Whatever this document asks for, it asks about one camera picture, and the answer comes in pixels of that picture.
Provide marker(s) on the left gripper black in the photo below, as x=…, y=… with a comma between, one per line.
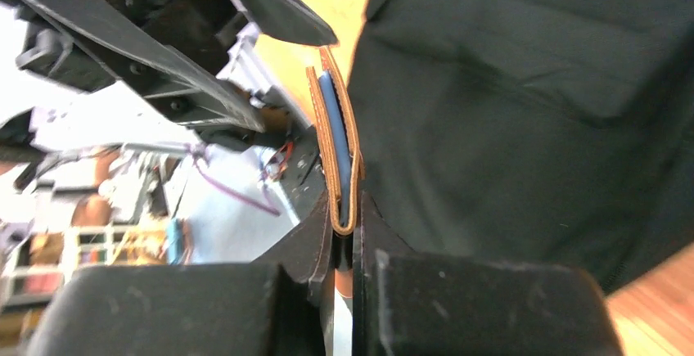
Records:
x=135, y=44

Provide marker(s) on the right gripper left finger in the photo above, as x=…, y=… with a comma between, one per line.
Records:
x=265, y=307

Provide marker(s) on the brown leather wallet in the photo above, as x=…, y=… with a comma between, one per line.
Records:
x=338, y=142

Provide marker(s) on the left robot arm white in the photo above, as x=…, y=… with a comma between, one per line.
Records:
x=155, y=74

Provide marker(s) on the black student backpack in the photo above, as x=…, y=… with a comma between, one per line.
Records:
x=531, y=130

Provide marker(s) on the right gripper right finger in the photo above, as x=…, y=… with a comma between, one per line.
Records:
x=409, y=303

